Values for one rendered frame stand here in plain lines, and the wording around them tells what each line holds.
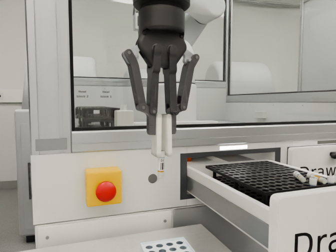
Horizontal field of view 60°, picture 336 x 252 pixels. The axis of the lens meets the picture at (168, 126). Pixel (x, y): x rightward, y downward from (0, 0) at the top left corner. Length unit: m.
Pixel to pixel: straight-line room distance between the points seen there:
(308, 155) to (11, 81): 3.54
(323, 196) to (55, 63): 0.53
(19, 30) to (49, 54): 3.39
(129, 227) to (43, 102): 0.33
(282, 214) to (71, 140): 0.43
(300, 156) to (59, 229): 0.63
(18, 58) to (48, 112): 3.35
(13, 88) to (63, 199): 3.35
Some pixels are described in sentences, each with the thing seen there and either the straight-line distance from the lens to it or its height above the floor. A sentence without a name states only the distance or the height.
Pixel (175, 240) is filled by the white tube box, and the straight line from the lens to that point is 0.58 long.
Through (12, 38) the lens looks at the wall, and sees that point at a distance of 4.03.
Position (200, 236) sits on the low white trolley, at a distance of 0.68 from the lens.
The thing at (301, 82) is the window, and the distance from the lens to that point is 0.91.
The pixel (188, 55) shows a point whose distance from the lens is 0.50.
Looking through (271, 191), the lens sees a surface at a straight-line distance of 0.54.
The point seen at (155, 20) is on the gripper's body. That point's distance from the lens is 0.46.
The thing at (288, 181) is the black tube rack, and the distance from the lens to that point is 0.61.
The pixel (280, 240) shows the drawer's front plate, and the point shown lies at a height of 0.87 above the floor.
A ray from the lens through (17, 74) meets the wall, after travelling 3.96.
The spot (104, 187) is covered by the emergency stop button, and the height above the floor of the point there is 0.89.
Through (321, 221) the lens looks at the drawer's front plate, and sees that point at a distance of 0.48.
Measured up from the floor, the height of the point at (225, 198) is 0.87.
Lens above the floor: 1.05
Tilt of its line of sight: 5 degrees down
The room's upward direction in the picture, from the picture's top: straight up
